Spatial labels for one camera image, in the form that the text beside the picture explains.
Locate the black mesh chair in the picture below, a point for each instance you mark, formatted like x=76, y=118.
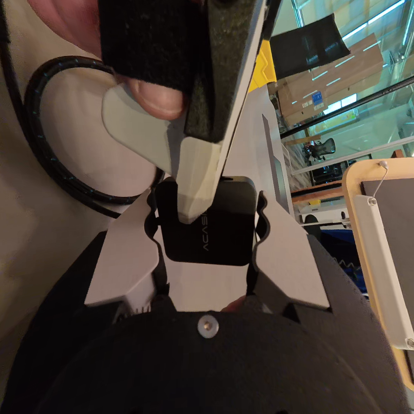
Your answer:
x=325, y=147

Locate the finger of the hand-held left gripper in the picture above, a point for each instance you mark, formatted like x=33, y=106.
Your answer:
x=197, y=174

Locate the yellow plastic bin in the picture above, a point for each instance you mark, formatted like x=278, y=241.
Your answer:
x=263, y=71

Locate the black adapter box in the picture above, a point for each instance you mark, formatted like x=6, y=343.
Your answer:
x=226, y=233

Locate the wooden board with dark panel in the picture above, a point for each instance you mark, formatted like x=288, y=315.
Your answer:
x=352, y=181

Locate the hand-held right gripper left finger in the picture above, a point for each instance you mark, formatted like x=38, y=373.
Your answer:
x=126, y=258

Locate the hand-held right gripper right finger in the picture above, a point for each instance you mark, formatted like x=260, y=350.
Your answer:
x=288, y=265

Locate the person's left hand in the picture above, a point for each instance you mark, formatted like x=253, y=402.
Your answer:
x=158, y=100

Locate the black high-back office chair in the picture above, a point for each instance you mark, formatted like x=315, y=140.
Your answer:
x=307, y=45

